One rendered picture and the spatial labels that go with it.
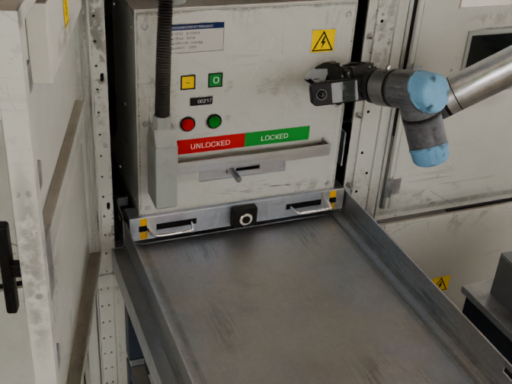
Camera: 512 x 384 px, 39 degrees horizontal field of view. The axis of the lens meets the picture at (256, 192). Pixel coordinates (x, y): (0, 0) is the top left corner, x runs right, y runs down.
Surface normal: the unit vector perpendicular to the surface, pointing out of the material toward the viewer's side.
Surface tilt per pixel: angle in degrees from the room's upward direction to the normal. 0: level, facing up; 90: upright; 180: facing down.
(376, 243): 90
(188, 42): 90
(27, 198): 90
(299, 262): 0
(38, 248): 90
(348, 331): 0
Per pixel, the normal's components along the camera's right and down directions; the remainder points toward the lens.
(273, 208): 0.36, 0.49
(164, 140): 0.34, 0.00
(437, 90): 0.59, 0.20
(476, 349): -0.93, 0.14
